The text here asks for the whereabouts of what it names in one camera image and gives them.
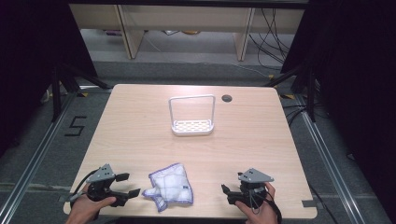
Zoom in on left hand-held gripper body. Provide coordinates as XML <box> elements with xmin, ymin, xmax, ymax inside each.
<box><xmin>86</xmin><ymin>163</ymin><xmax>129</xmax><ymax>208</ymax></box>

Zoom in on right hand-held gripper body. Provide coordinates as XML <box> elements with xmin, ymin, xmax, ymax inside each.
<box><xmin>227</xmin><ymin>168</ymin><xmax>275</xmax><ymax>208</ymax></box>

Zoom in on white cloth with purple trim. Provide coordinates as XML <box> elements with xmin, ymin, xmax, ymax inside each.
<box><xmin>142</xmin><ymin>162</ymin><xmax>194</xmax><ymax>213</ymax></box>

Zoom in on person's left hand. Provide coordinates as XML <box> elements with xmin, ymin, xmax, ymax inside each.
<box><xmin>64</xmin><ymin>185</ymin><xmax>117</xmax><ymax>224</ymax></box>

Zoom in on person's right hand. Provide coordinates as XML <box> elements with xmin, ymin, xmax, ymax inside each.
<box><xmin>234</xmin><ymin>182</ymin><xmax>279</xmax><ymax>224</ymax></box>

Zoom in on black metal stand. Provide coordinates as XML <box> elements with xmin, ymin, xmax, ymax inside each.
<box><xmin>50</xmin><ymin>63</ymin><xmax>112</xmax><ymax>123</ymax></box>
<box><xmin>264</xmin><ymin>63</ymin><xmax>319</xmax><ymax>123</ymax></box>

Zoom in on black curtain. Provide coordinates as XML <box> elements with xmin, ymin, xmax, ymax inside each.
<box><xmin>0</xmin><ymin>0</ymin><xmax>98</xmax><ymax>158</ymax></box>
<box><xmin>280</xmin><ymin>0</ymin><xmax>396</xmax><ymax>220</ymax></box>

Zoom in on pale wooden bench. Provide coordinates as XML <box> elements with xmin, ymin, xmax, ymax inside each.
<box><xmin>68</xmin><ymin>4</ymin><xmax>305</xmax><ymax>62</ymax></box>

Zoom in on left hand-held gripper cable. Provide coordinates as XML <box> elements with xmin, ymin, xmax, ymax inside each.
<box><xmin>69</xmin><ymin>169</ymin><xmax>98</xmax><ymax>207</ymax></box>

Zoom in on hand-held gripper cable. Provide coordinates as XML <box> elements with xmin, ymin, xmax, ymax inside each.
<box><xmin>69</xmin><ymin>169</ymin><xmax>98</xmax><ymax>207</ymax></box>
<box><xmin>263</xmin><ymin>183</ymin><xmax>283</xmax><ymax>224</ymax></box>

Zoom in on right hand-held gripper cable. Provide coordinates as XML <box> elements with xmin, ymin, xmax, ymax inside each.
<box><xmin>263</xmin><ymin>183</ymin><xmax>283</xmax><ymax>224</ymax></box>

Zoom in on white wire rack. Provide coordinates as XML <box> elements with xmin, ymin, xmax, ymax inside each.
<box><xmin>168</xmin><ymin>93</ymin><xmax>217</xmax><ymax>137</ymax></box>

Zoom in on aluminium floor rail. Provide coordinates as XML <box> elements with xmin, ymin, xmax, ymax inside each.
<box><xmin>0</xmin><ymin>92</ymin><xmax>78</xmax><ymax>224</ymax></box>
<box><xmin>294</xmin><ymin>93</ymin><xmax>366</xmax><ymax>224</ymax></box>

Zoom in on white floor cable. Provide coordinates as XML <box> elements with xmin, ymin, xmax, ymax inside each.
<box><xmin>233</xmin><ymin>63</ymin><xmax>273</xmax><ymax>78</ymax></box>

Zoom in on bundle of black cables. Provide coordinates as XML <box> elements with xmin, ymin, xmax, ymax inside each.
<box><xmin>247</xmin><ymin>8</ymin><xmax>294</xmax><ymax>70</ymax></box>

